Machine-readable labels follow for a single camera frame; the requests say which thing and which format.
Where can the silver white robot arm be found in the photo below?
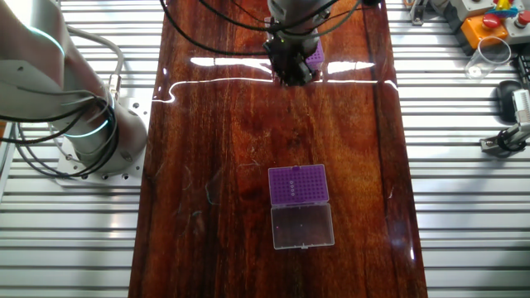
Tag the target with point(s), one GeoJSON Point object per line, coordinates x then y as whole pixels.
{"type": "Point", "coordinates": [33, 62]}

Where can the black keyboard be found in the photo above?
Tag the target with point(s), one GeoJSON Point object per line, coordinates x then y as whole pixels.
{"type": "Point", "coordinates": [525, 70]}

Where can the grey control box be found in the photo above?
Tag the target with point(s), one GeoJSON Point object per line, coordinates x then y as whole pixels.
{"type": "Point", "coordinates": [472, 8]}

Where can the orange emergency stop button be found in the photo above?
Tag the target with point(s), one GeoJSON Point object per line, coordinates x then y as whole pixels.
{"type": "Point", "coordinates": [482, 31]}

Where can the purple pipette tip box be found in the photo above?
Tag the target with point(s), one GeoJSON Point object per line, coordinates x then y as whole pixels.
{"type": "Point", "coordinates": [316, 56]}
{"type": "Point", "coordinates": [298, 198]}

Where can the colourful small toy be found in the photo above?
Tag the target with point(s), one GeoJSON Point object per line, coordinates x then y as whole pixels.
{"type": "Point", "coordinates": [504, 7]}

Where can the aluminium corner bracket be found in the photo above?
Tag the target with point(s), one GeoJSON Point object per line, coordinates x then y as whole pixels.
{"type": "Point", "coordinates": [418, 12]}

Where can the grey box red button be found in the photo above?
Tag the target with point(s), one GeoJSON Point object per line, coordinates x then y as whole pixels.
{"type": "Point", "coordinates": [519, 27]}

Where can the dark wooden board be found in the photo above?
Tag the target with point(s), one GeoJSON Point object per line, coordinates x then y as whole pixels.
{"type": "Point", "coordinates": [207, 248]}

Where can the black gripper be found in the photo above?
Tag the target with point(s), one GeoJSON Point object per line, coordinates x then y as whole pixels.
{"type": "Point", "coordinates": [290, 47]}

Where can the clear plastic cup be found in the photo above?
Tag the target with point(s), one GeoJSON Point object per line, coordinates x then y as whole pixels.
{"type": "Point", "coordinates": [488, 56]}

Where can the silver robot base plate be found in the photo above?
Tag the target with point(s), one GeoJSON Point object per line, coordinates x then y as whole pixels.
{"type": "Point", "coordinates": [136, 111]}

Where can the silver ribbed camera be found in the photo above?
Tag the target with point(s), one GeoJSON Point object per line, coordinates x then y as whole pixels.
{"type": "Point", "coordinates": [522, 103]}

